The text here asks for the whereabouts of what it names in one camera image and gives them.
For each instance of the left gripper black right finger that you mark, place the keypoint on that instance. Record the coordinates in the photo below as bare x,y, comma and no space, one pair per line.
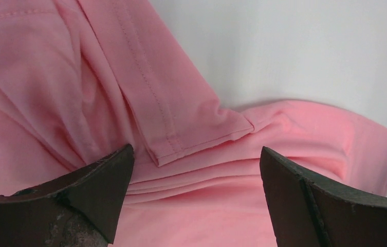
309,209

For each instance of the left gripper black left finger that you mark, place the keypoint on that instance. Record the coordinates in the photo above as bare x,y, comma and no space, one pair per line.
81,208

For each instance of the pink t-shirt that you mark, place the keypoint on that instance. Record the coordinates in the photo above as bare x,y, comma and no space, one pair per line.
81,79

